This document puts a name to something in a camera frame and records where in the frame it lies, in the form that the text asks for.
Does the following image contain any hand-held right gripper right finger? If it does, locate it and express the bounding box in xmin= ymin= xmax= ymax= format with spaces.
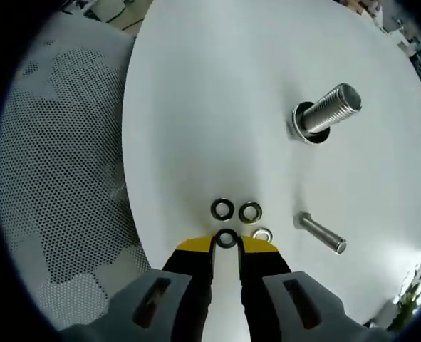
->
xmin=235 ymin=234 xmax=366 ymax=342

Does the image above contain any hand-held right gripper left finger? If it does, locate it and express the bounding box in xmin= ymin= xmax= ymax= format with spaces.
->
xmin=101 ymin=234 xmax=217 ymax=342

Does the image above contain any small steel washer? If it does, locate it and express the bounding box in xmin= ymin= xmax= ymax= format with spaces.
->
xmin=251 ymin=227 xmax=274 ymax=243
xmin=213 ymin=228 xmax=238 ymax=249
xmin=238 ymin=202 xmax=264 ymax=224
xmin=212 ymin=199 xmax=235 ymax=222

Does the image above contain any thin steel bolt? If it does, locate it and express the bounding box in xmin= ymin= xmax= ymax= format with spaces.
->
xmin=293 ymin=211 xmax=348 ymax=254

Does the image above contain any large threaded steel stud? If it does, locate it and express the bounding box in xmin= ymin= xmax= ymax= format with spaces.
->
xmin=286 ymin=82 xmax=363 ymax=144

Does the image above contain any white mesh office chair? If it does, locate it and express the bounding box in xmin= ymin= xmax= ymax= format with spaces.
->
xmin=0 ymin=14 xmax=150 ymax=321

